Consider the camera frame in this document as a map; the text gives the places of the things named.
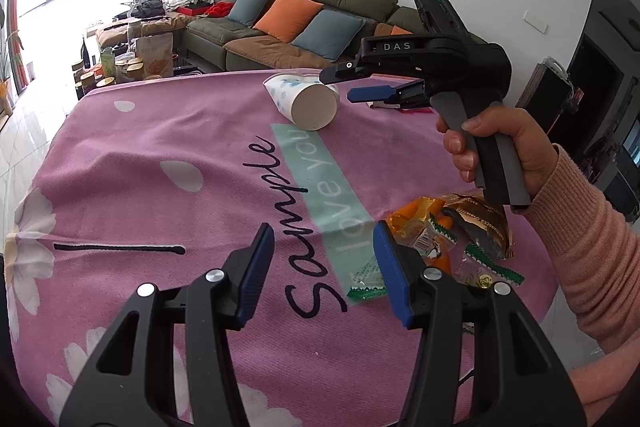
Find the brown ottoman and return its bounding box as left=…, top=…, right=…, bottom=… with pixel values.
left=95, top=12, right=193, bottom=48

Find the blue-dotted paper cup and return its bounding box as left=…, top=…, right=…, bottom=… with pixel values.
left=263, top=74, right=341, bottom=131

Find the orange snack packet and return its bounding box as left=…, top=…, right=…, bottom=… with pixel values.
left=390, top=199, right=446, bottom=240

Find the person's right forearm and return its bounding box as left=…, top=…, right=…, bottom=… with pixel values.
left=522, top=144, right=640, bottom=418

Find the cluster of food jars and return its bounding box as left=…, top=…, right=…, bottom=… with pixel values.
left=70, top=49, right=146, bottom=100

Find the green clear snack wrapper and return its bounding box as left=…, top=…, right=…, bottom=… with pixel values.
left=347, top=257, right=388, bottom=303

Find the grey orange curtain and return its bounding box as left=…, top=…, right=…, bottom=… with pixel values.
left=0, top=0, right=31, bottom=92

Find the pink printed blanket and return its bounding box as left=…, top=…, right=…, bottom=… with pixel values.
left=5, top=69, right=561, bottom=427

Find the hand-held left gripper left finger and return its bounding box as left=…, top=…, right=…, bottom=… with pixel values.
left=57, top=223, right=276, bottom=427

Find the blue cushion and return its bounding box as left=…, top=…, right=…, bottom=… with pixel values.
left=291, top=9, right=367, bottom=62
left=227, top=0, right=276, bottom=28

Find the person's right hand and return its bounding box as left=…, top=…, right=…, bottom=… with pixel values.
left=436, top=107, right=560, bottom=202

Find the gold foil wrapper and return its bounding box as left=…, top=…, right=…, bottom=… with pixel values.
left=440, top=192, right=516, bottom=260

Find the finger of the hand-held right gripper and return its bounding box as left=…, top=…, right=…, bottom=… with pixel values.
left=319, top=56, right=381, bottom=85
left=346, top=79, right=431, bottom=110

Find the yellow-seal green snack wrapper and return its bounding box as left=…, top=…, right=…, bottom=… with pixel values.
left=452, top=243, right=525, bottom=290

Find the black bag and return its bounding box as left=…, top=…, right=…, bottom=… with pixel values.
left=132, top=0, right=166, bottom=18

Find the beige snack bag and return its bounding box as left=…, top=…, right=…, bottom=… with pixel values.
left=136, top=32, right=174, bottom=78

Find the dark wooden furniture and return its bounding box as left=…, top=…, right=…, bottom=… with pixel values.
left=515, top=59, right=586, bottom=144

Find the black coffee table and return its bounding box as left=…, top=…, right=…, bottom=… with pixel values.
left=75, top=52, right=201, bottom=100

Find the white wall switch plate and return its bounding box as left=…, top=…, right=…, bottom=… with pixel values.
left=522, top=9, right=548, bottom=32

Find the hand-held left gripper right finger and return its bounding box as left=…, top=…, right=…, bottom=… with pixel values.
left=372, top=221, right=586, bottom=427

